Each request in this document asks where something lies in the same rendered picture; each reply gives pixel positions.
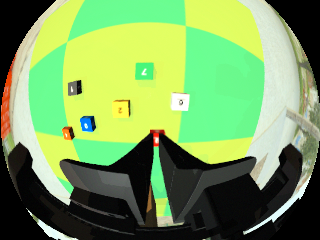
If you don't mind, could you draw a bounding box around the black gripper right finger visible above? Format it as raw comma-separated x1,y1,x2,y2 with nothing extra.
157,133,257,224

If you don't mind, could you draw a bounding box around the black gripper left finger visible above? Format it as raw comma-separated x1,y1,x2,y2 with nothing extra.
59,133,155,225

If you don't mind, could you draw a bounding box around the blue block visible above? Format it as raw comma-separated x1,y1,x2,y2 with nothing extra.
80,116,96,132

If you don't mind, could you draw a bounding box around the red digit block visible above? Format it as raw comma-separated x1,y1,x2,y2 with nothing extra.
151,129,164,147

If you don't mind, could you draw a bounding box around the green block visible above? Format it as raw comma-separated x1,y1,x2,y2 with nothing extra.
135,63,153,80

